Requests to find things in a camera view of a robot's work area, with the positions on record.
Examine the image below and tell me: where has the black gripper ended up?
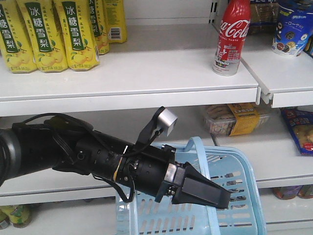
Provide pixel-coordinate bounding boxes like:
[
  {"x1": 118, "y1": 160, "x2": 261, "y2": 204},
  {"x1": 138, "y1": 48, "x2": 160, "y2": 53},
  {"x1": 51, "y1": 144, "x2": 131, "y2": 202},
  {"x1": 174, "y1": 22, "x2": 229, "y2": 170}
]
[{"x1": 114, "y1": 145, "x2": 231, "y2": 209}]

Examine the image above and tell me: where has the light blue plastic basket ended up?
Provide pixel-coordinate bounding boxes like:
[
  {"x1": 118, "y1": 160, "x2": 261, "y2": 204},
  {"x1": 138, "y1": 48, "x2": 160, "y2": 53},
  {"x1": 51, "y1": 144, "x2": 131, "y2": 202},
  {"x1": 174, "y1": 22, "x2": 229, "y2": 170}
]
[{"x1": 116, "y1": 137, "x2": 267, "y2": 235}]

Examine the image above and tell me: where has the red coca-cola aluminium bottle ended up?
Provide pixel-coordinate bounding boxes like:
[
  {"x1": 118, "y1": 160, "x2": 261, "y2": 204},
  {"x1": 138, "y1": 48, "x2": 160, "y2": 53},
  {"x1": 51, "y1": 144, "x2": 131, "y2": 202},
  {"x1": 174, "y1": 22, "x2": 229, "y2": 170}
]
[{"x1": 212, "y1": 0, "x2": 251, "y2": 76}]

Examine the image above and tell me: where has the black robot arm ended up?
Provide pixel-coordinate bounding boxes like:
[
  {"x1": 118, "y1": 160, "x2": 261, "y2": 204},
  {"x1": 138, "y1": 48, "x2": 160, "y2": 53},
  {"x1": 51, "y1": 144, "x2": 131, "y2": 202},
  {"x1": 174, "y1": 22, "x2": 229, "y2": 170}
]
[{"x1": 0, "y1": 107, "x2": 230, "y2": 209}]

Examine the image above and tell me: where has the yellow banded biscuit box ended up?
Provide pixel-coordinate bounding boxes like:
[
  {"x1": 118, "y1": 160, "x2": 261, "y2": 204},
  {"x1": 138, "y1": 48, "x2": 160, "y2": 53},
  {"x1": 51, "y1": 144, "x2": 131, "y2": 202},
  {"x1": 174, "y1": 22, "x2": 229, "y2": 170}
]
[{"x1": 201, "y1": 103, "x2": 270, "y2": 136}]

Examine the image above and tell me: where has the blue snack bag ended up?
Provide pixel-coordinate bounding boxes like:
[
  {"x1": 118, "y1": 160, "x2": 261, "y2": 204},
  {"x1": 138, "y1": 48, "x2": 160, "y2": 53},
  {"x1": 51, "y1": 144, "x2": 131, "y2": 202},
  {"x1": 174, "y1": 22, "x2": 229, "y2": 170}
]
[{"x1": 280, "y1": 108, "x2": 313, "y2": 156}]

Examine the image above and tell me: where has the white shelf unit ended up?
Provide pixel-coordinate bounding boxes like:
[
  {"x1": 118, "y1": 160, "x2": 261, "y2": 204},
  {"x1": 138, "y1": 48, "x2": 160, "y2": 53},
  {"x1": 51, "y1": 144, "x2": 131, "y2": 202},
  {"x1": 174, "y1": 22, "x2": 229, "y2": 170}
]
[{"x1": 0, "y1": 0, "x2": 313, "y2": 235}]

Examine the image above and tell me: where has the brown cracker pack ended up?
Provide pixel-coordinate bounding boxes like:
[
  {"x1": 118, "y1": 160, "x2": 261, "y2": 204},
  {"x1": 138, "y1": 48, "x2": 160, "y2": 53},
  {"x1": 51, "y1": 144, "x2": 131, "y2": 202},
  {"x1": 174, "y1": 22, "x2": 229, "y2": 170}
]
[{"x1": 248, "y1": 0, "x2": 279, "y2": 35}]

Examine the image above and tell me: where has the blue oreo snack cup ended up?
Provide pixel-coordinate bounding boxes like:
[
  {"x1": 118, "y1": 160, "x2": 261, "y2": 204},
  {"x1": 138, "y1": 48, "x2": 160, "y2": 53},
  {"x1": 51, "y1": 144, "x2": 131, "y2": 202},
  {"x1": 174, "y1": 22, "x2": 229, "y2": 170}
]
[{"x1": 272, "y1": 0, "x2": 313, "y2": 57}]

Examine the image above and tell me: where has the yellow pear drink bottle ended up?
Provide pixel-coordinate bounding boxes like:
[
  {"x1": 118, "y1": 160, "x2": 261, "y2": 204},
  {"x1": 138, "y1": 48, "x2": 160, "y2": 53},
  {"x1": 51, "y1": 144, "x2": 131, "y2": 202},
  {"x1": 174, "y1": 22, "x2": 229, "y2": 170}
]
[
  {"x1": 17, "y1": 0, "x2": 68, "y2": 73},
  {"x1": 89, "y1": 0, "x2": 110, "y2": 55},
  {"x1": 54, "y1": 0, "x2": 99, "y2": 71},
  {"x1": 0, "y1": 0, "x2": 38, "y2": 73}
]

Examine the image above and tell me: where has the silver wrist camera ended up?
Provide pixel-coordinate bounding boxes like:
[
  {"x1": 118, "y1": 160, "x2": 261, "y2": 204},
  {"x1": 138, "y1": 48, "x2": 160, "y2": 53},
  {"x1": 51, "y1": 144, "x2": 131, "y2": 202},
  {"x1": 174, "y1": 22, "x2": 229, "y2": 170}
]
[{"x1": 156, "y1": 107, "x2": 178, "y2": 136}]

